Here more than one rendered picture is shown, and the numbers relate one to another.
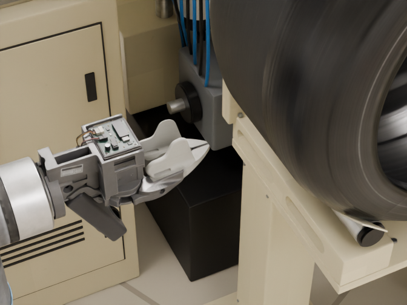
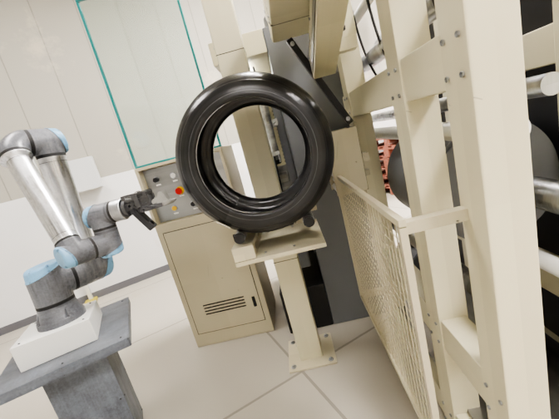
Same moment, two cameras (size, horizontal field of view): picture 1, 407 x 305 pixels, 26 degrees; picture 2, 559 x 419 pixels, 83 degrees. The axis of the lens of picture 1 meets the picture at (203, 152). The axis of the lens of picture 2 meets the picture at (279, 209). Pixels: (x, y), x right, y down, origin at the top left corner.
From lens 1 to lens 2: 1.18 m
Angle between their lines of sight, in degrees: 41
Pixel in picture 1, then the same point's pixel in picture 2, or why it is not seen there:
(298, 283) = (305, 319)
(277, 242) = (285, 293)
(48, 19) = not seen: hidden behind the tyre
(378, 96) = (192, 161)
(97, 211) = (139, 215)
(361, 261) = (239, 250)
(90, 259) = (250, 316)
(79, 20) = not seen: hidden behind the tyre
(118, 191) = (140, 206)
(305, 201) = not seen: hidden behind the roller
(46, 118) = (222, 250)
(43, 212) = (116, 208)
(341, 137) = (187, 178)
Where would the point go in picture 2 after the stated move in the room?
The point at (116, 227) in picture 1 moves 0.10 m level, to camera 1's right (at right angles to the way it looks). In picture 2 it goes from (148, 224) to (165, 221)
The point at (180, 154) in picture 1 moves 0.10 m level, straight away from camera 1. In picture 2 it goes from (160, 197) to (177, 190)
